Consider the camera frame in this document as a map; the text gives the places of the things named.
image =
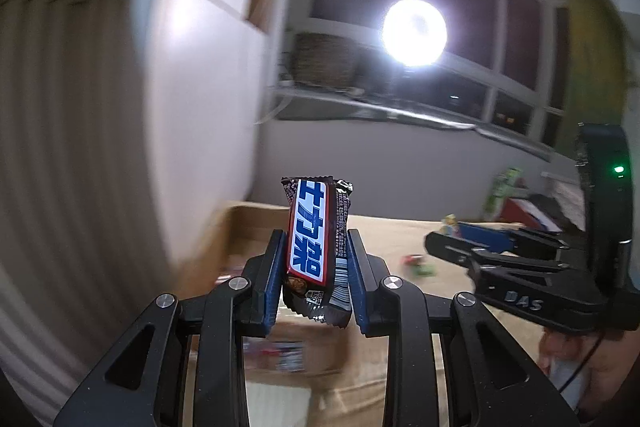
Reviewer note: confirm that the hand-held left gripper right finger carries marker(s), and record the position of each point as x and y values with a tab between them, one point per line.
357	282

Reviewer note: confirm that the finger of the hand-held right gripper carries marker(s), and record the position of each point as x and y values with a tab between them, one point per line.
520	243
520	292

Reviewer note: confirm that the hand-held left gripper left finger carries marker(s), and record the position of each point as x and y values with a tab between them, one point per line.
274	282

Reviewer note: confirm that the chocolate bar with blue print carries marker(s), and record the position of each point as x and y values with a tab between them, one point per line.
310	237

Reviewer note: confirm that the cardboard box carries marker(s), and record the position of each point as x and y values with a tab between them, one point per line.
240	227

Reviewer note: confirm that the brown chocolate bar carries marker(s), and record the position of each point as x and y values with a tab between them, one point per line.
275	354

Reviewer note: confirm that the person's right hand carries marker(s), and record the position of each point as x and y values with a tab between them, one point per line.
615	367

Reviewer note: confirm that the red and dark bag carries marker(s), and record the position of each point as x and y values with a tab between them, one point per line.
535	212

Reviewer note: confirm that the green carton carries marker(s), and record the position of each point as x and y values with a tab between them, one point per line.
500	192

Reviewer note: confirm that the green candy packet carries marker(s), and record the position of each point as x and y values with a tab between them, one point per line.
420	266

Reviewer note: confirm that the small yellow green packet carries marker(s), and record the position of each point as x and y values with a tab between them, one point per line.
450	225

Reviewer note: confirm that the white ribbed panel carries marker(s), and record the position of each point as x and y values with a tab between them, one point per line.
75	182

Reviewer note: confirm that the woven basket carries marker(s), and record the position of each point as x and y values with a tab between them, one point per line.
325	59

